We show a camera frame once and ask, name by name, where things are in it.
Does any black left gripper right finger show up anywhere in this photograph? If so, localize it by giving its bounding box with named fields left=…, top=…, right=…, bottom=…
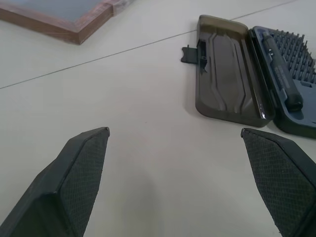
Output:
left=240, top=127, right=316, bottom=237

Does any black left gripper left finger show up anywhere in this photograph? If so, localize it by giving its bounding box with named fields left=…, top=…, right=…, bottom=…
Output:
left=0, top=126, right=111, bottom=237

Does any dark electric screwdriver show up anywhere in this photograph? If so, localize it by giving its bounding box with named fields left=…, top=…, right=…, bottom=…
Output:
left=262, top=31, right=304, bottom=111

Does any screwdriver bit set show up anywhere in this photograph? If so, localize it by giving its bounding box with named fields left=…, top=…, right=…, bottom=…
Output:
left=273, top=29, right=316, bottom=84

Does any wooden framed board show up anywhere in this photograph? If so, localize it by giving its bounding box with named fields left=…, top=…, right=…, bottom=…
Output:
left=0, top=0, right=136, bottom=45

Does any screwdriver bit case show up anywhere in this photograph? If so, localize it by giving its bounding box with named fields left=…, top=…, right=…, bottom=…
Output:
left=179, top=14, right=316, bottom=136

